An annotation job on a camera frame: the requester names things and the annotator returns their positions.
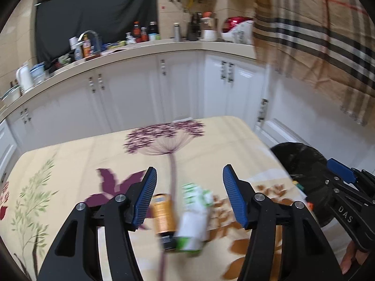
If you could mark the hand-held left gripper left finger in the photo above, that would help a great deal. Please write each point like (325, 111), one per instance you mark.
(145, 199)

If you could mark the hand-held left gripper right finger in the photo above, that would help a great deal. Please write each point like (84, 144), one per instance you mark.
(234, 199)

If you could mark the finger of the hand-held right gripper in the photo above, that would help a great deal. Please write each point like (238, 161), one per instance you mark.
(330, 180)
(341, 171)

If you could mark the orange tube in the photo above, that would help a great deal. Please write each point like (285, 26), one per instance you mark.
(162, 213)

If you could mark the black trash bin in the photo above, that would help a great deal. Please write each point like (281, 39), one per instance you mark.
(301, 161)

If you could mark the green white tube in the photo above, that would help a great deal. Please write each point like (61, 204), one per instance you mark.
(193, 222)

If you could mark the person's right hand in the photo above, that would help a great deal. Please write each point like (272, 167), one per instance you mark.
(351, 254)

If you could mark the floral tablecloth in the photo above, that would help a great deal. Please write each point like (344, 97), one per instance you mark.
(88, 158)

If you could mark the white kitchen cabinets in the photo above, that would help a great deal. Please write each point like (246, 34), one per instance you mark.
(131, 93)

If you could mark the beige plaid cloth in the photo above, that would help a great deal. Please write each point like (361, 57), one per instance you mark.
(307, 35)

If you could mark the yellow green packet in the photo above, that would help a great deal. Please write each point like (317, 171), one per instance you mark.
(115, 45)

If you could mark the white bottle blue label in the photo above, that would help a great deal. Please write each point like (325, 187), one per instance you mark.
(78, 54)

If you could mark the small white bottle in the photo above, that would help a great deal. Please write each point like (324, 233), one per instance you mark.
(130, 39)

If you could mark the orange dish soap bottle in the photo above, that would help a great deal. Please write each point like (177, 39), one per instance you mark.
(86, 48)

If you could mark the green white jar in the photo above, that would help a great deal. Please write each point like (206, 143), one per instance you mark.
(154, 37)

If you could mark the small red sauce bottle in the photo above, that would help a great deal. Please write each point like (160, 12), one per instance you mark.
(144, 35)

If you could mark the clear plastic container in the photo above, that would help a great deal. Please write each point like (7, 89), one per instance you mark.
(38, 73)

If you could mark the dark sauce bottle red label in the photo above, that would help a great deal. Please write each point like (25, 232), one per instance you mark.
(136, 33)

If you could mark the red white rice cooker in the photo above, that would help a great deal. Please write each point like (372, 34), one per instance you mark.
(237, 30)

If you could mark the steel thermos bottle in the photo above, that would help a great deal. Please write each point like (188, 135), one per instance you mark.
(177, 32)

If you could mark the white blender appliance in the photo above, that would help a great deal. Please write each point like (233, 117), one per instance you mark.
(208, 30)

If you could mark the glass bowl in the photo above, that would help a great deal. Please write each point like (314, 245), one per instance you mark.
(11, 93)

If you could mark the white kettle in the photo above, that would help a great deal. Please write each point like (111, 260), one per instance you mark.
(24, 77)

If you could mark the black bottle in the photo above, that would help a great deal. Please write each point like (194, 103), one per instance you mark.
(152, 27)

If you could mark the chrome faucet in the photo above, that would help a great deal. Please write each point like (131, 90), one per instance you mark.
(92, 33)

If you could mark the black knife block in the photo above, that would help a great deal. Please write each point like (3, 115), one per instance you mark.
(193, 29)

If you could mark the black curtain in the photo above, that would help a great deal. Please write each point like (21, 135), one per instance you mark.
(96, 11)

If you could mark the yellow gas pipe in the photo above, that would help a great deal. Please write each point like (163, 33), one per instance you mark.
(191, 1)

